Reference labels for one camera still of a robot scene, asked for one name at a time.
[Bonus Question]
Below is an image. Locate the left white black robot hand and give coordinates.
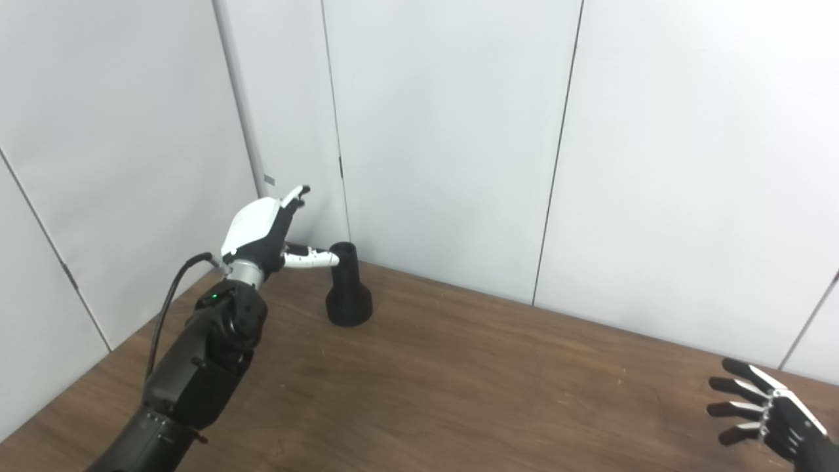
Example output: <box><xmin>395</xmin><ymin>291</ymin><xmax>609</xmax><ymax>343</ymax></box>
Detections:
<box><xmin>220</xmin><ymin>185</ymin><xmax>340</xmax><ymax>276</ymax></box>

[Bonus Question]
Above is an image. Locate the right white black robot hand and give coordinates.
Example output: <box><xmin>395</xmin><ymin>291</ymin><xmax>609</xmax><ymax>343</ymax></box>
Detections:
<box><xmin>707</xmin><ymin>358</ymin><xmax>839</xmax><ymax>472</ymax></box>

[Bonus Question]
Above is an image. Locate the white corner post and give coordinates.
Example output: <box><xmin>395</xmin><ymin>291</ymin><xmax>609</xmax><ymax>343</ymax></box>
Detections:
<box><xmin>211</xmin><ymin>0</ymin><xmax>283</xmax><ymax>201</ymax></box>

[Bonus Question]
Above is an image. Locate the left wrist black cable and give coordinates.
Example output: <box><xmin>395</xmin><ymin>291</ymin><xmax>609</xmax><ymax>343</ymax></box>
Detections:
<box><xmin>146</xmin><ymin>252</ymin><xmax>231</xmax><ymax>387</ymax></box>

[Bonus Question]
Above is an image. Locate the black flared nozzle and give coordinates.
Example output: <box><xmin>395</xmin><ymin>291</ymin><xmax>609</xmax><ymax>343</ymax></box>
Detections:
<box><xmin>326</xmin><ymin>242</ymin><xmax>374</xmax><ymax>328</ymax></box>

